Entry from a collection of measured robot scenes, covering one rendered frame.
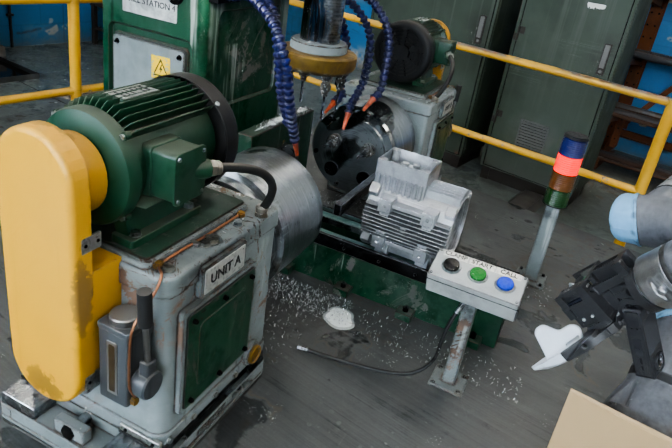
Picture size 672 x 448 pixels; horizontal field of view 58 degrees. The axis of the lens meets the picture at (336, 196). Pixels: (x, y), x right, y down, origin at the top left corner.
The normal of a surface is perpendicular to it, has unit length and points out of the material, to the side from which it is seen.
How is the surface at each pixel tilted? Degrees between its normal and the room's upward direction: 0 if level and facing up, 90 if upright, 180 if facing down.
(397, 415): 0
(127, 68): 90
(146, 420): 90
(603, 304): 35
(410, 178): 90
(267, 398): 0
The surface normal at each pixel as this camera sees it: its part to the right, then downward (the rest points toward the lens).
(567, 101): -0.59, 0.26
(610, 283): -0.63, 0.44
